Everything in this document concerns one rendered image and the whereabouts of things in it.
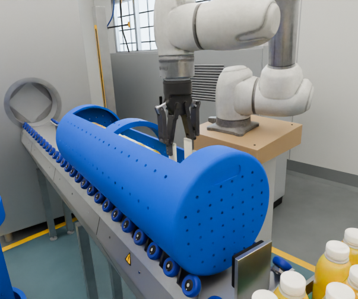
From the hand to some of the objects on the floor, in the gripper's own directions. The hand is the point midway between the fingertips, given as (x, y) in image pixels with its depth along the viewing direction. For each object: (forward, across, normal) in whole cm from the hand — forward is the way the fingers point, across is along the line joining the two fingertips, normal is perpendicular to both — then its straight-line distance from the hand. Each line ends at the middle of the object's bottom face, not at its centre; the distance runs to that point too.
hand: (180, 153), depth 83 cm
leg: (+116, -2, -74) cm, 138 cm away
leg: (+116, +12, -173) cm, 209 cm away
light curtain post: (+116, -28, -119) cm, 169 cm away
